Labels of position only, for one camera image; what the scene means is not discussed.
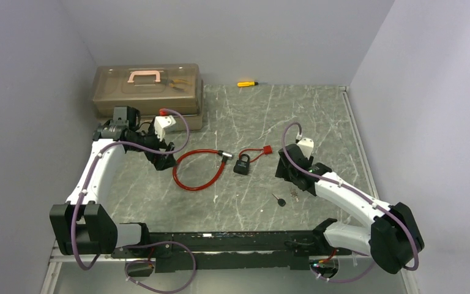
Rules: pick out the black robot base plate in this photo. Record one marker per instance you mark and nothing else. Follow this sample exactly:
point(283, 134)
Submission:
point(173, 251)

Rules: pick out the brown translucent plastic toolbox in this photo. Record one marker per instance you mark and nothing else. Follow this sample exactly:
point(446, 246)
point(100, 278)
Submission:
point(110, 89)

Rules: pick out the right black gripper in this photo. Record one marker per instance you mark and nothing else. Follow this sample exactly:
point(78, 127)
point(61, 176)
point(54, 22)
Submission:
point(290, 163)

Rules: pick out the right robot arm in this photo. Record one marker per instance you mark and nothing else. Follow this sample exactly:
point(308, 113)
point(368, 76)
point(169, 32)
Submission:
point(389, 234)

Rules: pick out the black padlock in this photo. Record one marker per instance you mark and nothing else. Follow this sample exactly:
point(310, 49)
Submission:
point(242, 165)

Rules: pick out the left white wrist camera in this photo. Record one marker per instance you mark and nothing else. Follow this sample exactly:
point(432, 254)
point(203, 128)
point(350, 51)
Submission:
point(163, 122)

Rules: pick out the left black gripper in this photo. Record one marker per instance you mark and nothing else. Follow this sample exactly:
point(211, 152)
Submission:
point(161, 149)

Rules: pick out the black head key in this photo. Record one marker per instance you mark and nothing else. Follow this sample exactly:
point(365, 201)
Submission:
point(280, 201)

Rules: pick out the yellow handled pliers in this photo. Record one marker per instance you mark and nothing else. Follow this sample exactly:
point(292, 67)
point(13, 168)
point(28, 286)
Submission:
point(179, 85)

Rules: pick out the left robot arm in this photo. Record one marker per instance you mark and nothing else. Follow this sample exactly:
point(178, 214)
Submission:
point(81, 224)

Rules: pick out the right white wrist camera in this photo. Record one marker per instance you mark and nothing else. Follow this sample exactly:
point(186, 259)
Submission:
point(306, 145)

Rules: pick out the pink toolbox handle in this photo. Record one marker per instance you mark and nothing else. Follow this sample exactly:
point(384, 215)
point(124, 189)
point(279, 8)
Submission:
point(154, 75)

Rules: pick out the red cable lock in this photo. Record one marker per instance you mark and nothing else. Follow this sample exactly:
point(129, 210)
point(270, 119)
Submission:
point(226, 156)

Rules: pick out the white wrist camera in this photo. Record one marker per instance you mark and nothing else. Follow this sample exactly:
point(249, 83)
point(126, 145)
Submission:
point(163, 122)
point(306, 145)

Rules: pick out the yellow handled screwdriver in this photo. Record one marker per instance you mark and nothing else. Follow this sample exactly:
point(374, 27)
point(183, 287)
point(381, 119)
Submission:
point(245, 84)

